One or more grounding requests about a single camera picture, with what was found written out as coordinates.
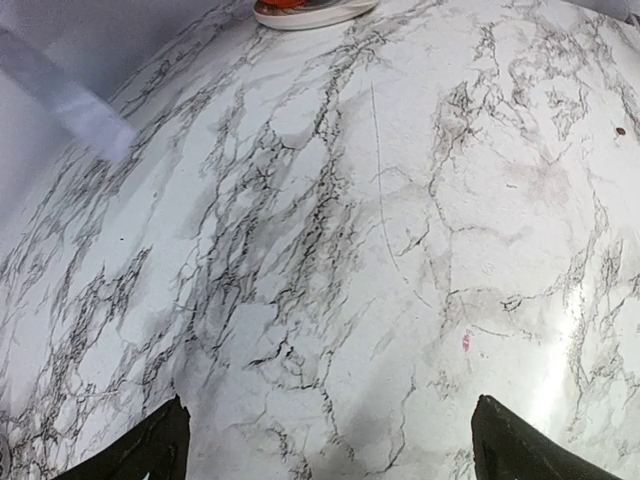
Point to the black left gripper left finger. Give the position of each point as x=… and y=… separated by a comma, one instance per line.
x=156, y=448

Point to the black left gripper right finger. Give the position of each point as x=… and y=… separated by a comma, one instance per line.
x=507, y=447

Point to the lavender folding umbrella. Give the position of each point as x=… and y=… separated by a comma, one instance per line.
x=84, y=114

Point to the orange white bowl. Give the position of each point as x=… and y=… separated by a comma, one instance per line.
x=280, y=4

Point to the white ringed plate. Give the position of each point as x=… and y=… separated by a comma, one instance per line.
x=313, y=14

